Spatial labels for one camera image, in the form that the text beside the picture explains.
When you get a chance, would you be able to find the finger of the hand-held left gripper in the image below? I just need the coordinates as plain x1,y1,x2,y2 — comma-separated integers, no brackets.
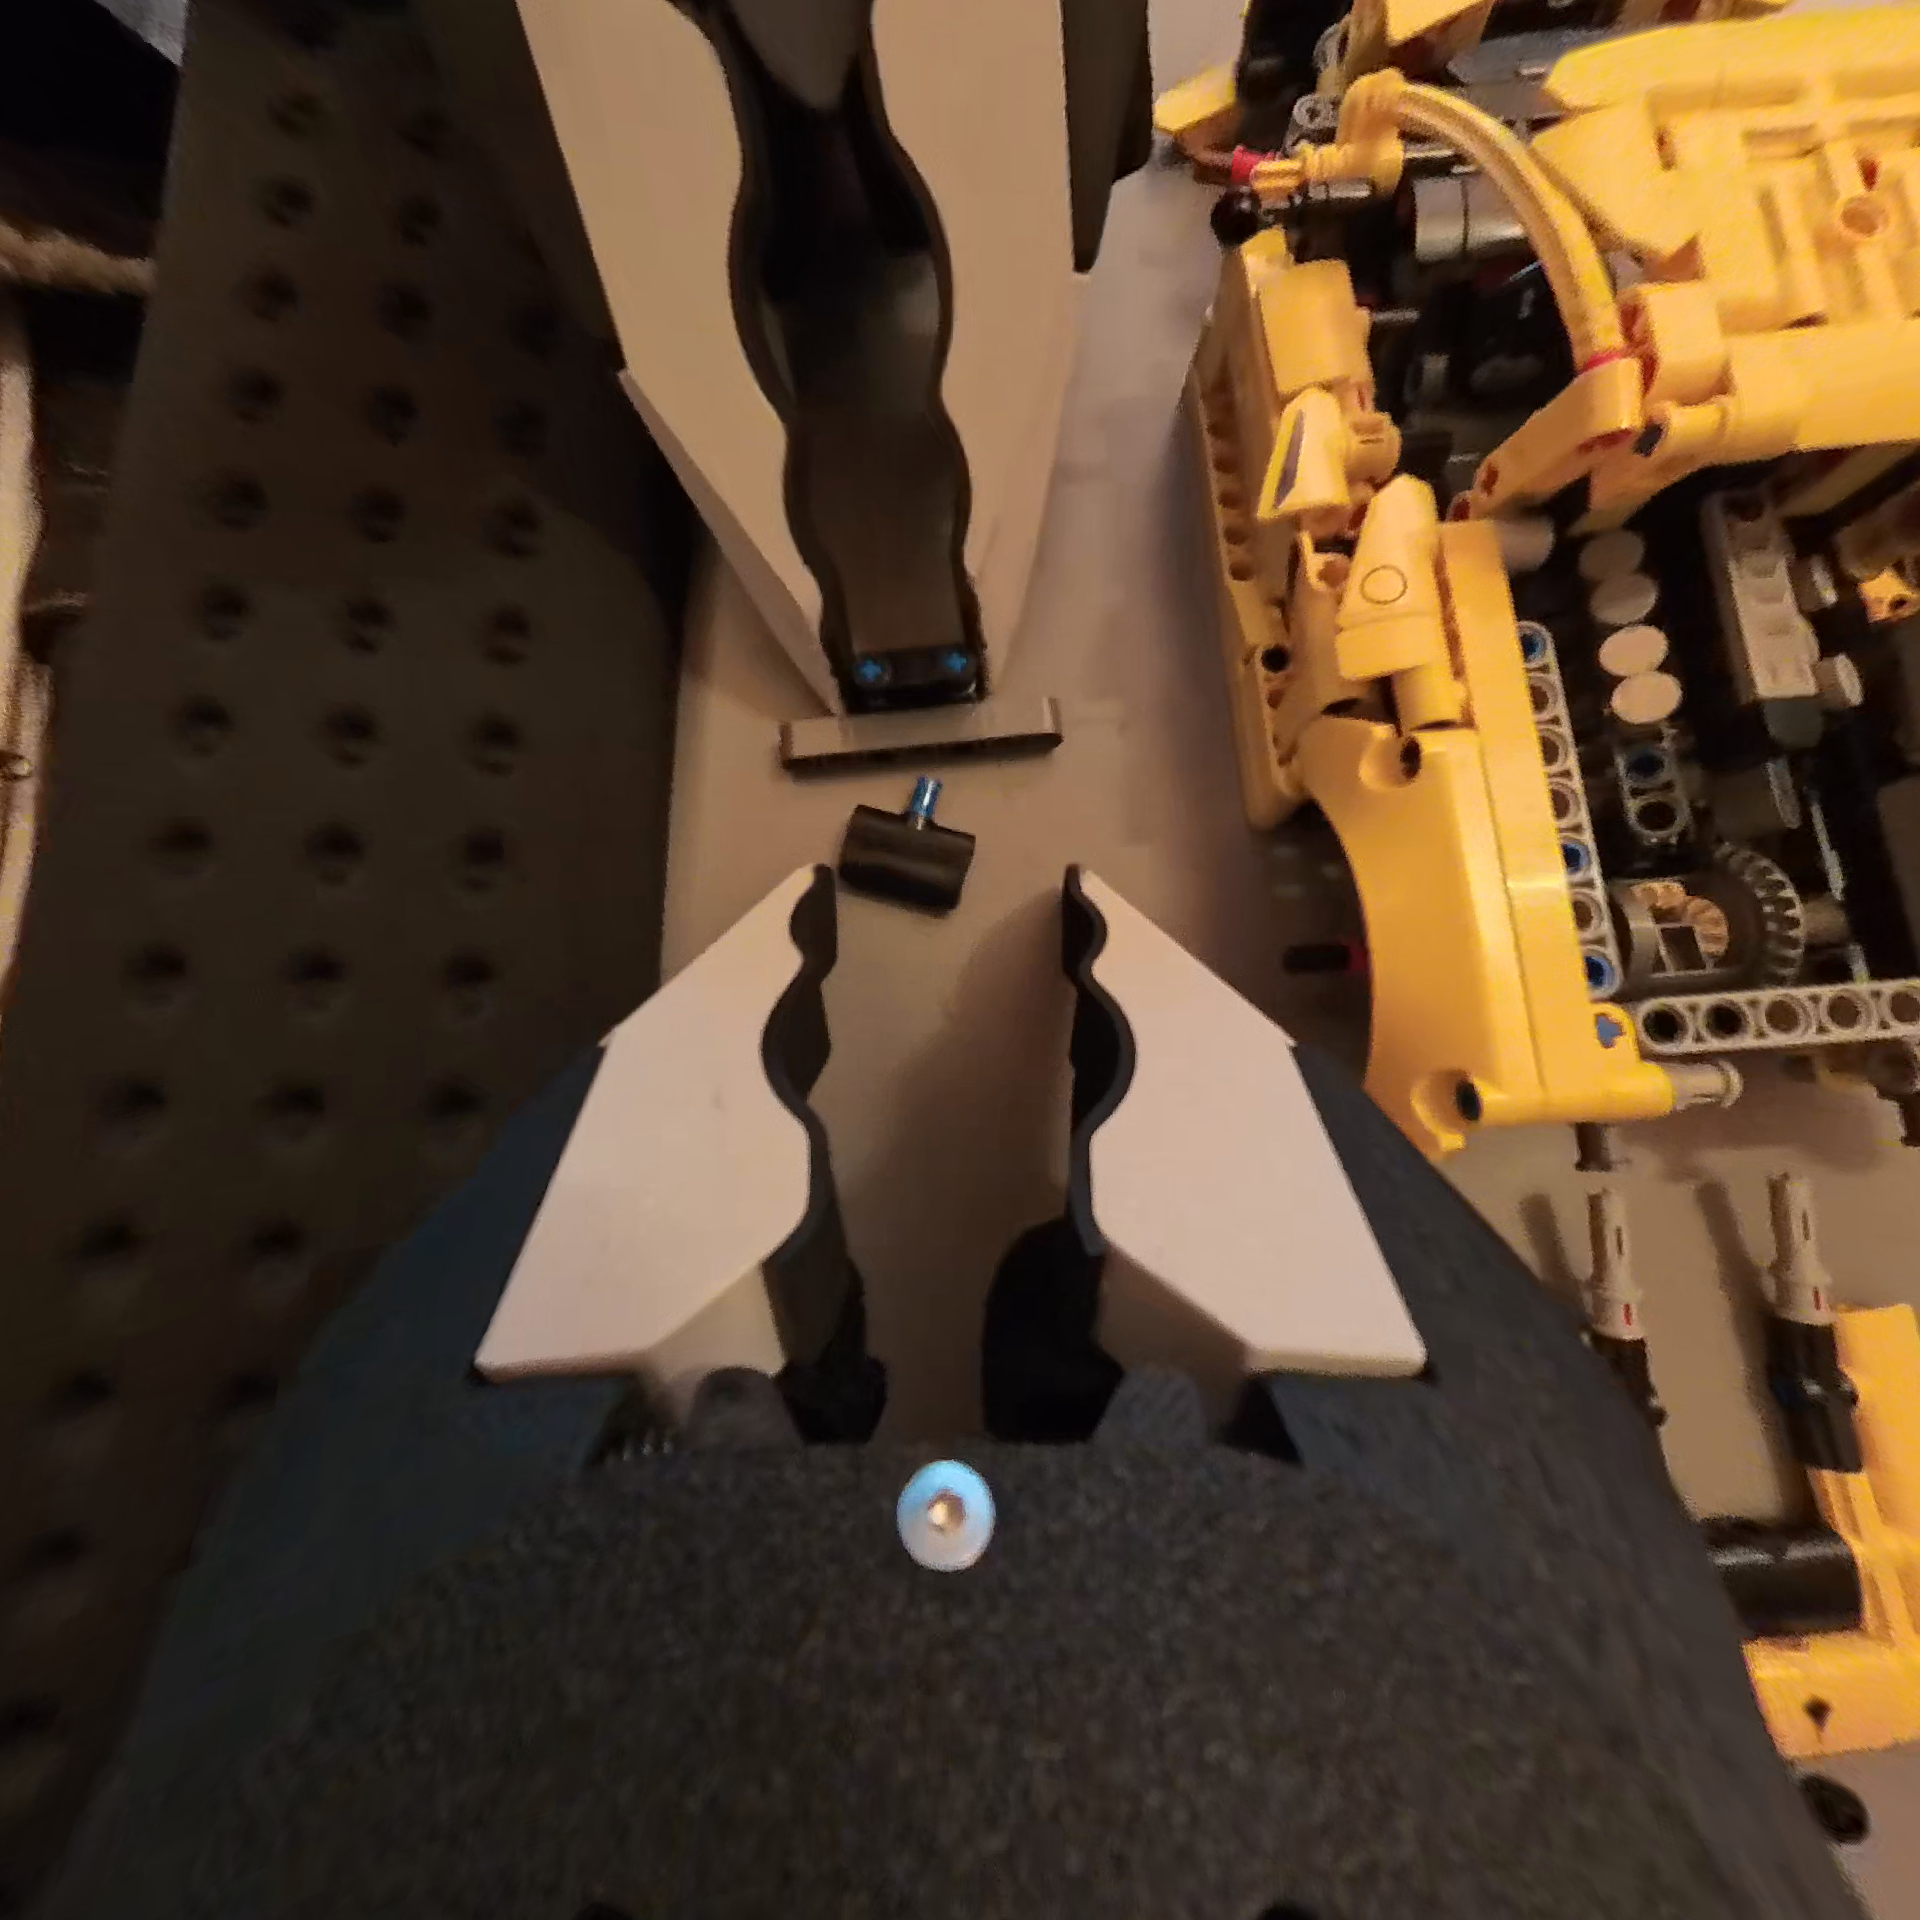
867,0,1085,681
514,0,858,719

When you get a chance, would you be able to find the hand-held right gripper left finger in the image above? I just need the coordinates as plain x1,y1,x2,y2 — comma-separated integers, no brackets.
474,865,888,1445

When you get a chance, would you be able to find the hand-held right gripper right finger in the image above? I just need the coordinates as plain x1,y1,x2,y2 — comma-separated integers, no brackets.
982,865,1430,1440

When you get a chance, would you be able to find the small black connector blue pin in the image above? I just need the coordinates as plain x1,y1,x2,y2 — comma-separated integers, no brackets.
837,775,976,914

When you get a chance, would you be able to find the yellow toy brick car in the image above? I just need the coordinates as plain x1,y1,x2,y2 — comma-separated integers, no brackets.
1154,0,1920,1164

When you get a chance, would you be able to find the brown fleece-lined jacket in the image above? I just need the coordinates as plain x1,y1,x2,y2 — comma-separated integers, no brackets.
0,211,160,993

